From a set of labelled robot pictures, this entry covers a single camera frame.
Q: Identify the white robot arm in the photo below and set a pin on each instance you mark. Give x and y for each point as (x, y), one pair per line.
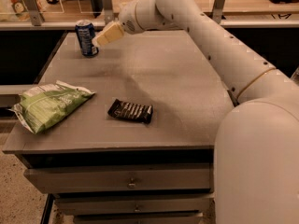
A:
(256, 153)

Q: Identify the black rxbar chocolate bar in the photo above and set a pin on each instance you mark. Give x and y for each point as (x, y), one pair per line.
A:
(131, 111)

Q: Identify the grey drawer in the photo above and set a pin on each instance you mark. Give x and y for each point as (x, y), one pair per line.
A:
(159, 218)
(121, 178)
(111, 205)

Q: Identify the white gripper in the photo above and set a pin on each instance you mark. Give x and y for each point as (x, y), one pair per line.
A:
(127, 19)

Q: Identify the bottom grey drawer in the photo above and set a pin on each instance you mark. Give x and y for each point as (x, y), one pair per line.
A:
(159, 218)

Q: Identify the top grey drawer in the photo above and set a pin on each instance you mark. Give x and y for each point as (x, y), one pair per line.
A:
(121, 178)

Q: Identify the blue pepsi can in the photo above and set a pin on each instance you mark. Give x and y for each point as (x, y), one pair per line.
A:
(85, 34)

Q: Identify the orange snack bag behind glass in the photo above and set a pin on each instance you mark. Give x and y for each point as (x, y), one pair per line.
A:
(13, 10)

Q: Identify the green chip bag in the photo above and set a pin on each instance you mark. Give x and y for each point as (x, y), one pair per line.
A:
(42, 107)

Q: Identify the metal glass railing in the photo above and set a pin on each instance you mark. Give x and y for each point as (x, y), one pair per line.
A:
(72, 11)

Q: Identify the middle grey drawer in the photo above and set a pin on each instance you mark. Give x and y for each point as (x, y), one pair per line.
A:
(111, 205)

